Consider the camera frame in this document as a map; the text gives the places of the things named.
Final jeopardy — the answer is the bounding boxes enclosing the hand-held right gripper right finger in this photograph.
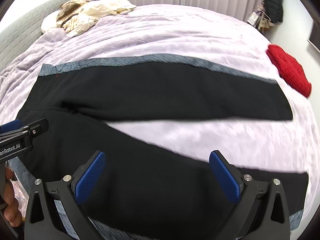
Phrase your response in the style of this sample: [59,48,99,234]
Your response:
[209,150,292,240]

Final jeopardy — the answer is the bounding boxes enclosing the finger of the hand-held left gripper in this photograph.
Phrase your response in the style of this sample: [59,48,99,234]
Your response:
[22,118,49,137]
[0,119,22,133]

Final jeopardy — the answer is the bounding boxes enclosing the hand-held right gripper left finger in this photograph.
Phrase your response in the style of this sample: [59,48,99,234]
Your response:
[24,150,107,240]

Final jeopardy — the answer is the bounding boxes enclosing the black pants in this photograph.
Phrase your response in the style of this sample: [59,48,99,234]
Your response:
[15,66,309,239]

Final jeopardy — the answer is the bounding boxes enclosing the person's left hand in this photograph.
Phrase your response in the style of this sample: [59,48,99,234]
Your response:
[0,167,23,228]

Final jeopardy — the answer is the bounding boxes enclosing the pink plastic bag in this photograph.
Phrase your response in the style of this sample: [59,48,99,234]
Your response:
[9,179,28,220]

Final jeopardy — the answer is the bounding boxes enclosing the grey padded headboard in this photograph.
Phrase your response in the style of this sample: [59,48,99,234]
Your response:
[0,0,83,67]

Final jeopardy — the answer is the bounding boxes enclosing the round cream pillow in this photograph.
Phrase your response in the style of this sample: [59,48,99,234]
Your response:
[41,12,66,33]

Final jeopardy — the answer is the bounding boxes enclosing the brown striped cloth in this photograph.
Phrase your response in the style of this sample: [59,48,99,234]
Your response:
[56,0,88,30]

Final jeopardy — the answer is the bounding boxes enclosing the red knit garment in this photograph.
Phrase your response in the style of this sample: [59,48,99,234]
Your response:
[266,44,312,97]

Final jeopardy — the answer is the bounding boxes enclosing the cream crumpled jacket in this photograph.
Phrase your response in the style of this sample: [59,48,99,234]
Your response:
[64,0,137,36]

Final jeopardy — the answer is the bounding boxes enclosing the black trousers with grey stripe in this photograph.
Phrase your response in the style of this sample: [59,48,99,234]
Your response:
[10,55,304,240]

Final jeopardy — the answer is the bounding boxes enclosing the lavender plush blanket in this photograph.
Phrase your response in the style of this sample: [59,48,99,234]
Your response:
[0,4,316,240]

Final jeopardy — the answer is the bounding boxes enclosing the paper shopping bag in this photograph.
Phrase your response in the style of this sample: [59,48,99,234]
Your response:
[247,12,265,32]

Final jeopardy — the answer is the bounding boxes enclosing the black hanging jacket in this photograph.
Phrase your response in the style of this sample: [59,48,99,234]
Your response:
[263,0,284,23]

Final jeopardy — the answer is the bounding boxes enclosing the wire clothes hanger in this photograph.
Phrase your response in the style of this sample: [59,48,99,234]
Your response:
[255,6,272,23]

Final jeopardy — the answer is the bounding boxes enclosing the dark wall screen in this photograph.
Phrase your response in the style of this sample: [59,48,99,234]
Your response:
[308,17,320,49]

